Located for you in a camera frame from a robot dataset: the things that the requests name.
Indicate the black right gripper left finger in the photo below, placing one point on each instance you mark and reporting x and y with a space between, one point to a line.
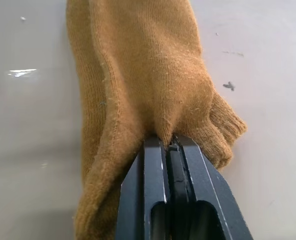
147 180

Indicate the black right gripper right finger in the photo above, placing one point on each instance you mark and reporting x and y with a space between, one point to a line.
202 180

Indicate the mustard yellow sock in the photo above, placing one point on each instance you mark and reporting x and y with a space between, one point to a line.
142 75

